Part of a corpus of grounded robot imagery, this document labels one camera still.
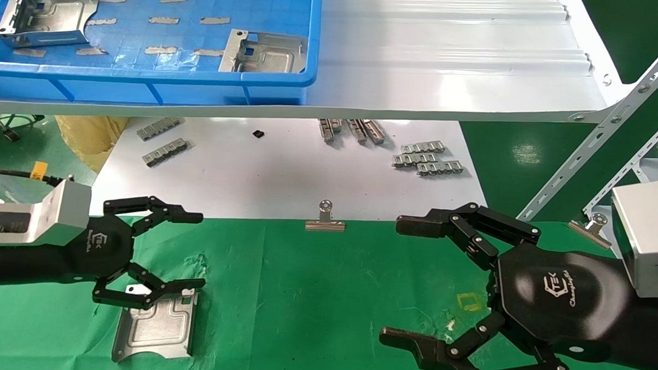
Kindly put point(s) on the small grey metal clip strip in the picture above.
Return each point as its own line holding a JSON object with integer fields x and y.
{"x": 337, "y": 124}
{"x": 166, "y": 152}
{"x": 423, "y": 147}
{"x": 158, "y": 128}
{"x": 326, "y": 131}
{"x": 440, "y": 168}
{"x": 413, "y": 160}
{"x": 356, "y": 130}
{"x": 374, "y": 131}

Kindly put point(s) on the thin perforated steel strut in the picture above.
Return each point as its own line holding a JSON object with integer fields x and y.
{"x": 616, "y": 179}

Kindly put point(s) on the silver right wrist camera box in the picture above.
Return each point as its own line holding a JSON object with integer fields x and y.
{"x": 647, "y": 234}

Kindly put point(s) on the green cloth mat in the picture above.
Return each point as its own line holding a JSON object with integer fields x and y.
{"x": 314, "y": 294}

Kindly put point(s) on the white shelf board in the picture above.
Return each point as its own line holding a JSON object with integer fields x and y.
{"x": 448, "y": 74}

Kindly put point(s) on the stamped sheet metal bracket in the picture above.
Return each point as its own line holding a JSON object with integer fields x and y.
{"x": 56, "y": 16}
{"x": 154, "y": 329}
{"x": 273, "y": 57}

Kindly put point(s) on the blue plastic tray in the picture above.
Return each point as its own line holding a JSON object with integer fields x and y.
{"x": 146, "y": 88}

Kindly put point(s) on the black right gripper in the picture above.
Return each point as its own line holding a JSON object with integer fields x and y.
{"x": 555, "y": 297}

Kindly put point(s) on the silver binder clip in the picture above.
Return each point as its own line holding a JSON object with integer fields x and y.
{"x": 593, "y": 230}
{"x": 325, "y": 224}

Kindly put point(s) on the yellow plastic bag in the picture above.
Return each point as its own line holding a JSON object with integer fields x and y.
{"x": 87, "y": 138}

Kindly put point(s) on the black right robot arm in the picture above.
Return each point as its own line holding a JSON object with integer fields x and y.
{"x": 649, "y": 333}

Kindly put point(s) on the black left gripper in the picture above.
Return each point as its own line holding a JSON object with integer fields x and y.
{"x": 105, "y": 248}

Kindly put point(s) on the tiny black plastic piece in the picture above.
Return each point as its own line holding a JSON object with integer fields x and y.
{"x": 258, "y": 133}

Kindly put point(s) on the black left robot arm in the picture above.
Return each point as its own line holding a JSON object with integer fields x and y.
{"x": 19, "y": 264}

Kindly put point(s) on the wide perforated steel strut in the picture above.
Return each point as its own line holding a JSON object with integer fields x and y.
{"x": 610, "y": 121}

